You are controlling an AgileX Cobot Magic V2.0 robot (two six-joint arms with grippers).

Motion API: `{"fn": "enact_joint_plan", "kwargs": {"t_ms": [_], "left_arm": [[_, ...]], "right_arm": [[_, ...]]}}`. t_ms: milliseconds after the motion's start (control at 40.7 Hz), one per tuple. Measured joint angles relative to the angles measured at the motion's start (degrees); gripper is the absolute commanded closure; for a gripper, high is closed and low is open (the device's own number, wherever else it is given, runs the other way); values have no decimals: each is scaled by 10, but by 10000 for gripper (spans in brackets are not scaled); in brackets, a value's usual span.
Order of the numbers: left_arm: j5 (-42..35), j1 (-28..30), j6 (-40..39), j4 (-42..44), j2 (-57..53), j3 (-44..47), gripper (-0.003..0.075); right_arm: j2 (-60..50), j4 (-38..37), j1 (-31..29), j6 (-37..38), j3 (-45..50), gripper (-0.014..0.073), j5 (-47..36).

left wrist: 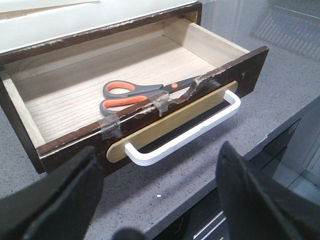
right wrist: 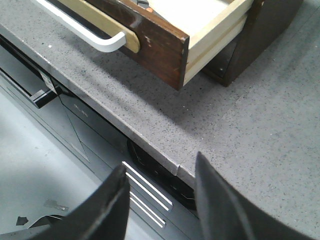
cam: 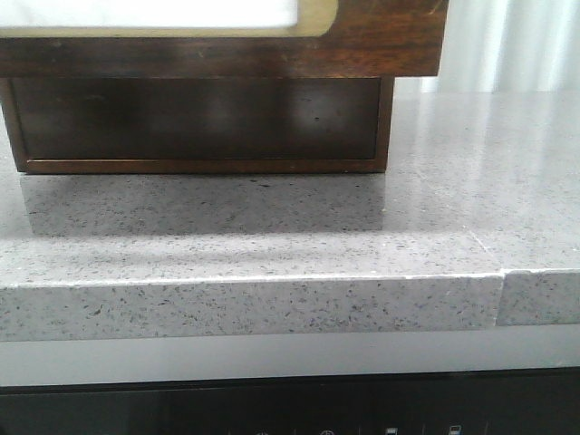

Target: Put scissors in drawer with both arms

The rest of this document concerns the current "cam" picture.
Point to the black appliance control panel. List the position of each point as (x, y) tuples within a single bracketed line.
[(544, 401)]

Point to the wooden drawer with label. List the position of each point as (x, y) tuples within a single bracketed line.
[(367, 39)]

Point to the dark wooden drawer cabinet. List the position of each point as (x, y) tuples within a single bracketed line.
[(25, 163)]

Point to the lower wooden drawer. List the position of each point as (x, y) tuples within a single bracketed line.
[(208, 119)]

